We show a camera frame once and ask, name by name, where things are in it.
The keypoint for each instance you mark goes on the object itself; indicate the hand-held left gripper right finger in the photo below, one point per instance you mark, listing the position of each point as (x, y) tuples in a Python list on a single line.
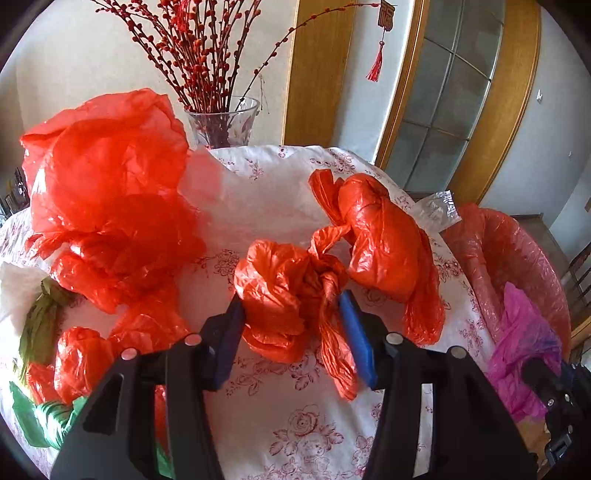
[(358, 341)]

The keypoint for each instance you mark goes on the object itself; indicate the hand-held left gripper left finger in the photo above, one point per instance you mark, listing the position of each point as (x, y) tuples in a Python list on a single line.
[(228, 350)]

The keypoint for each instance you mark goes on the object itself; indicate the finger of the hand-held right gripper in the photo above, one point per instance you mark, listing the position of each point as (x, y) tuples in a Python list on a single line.
[(540, 381), (577, 376)]

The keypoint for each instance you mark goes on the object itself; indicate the magenta plastic bag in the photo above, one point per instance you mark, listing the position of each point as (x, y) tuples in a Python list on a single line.
[(517, 332)]

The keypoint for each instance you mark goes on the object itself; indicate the knotted red plastic bag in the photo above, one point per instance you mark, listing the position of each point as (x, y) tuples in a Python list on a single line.
[(272, 286), (383, 230)]

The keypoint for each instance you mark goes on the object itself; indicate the bin with red liner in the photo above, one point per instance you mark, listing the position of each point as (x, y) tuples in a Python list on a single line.
[(508, 240)]

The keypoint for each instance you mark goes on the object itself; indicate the small red plastic bag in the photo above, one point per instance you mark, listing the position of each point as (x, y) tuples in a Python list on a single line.
[(78, 360)]

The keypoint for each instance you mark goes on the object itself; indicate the olive green plastic bag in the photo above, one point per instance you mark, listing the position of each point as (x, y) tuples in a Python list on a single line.
[(41, 327)]

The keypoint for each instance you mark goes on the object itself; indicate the large red plastic bag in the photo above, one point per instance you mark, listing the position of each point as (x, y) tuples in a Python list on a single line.
[(106, 184)]

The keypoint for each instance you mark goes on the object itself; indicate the white plastic bag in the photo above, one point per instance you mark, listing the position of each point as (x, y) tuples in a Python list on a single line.
[(21, 286)]

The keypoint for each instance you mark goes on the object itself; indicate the clear plastic wrapper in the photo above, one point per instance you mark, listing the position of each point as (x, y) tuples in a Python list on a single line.
[(436, 205)]

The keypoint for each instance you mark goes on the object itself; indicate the glass vase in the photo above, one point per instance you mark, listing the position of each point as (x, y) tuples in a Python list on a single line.
[(221, 124)]

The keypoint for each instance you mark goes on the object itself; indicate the frosted glass sliding door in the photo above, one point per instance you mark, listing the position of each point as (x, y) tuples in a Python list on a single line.
[(452, 92)]

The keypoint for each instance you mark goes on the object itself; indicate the red berry branches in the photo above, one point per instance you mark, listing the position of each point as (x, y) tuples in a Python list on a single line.
[(203, 55)]

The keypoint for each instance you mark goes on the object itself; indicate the wooden door frame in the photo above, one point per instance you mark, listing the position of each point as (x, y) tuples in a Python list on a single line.
[(512, 115)]

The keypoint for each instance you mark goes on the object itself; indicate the wooden wall trim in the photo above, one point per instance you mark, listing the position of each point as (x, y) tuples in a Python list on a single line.
[(318, 69)]

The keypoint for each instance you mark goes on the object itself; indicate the red tassel wall ornament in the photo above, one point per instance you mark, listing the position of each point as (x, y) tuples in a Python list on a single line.
[(385, 16)]

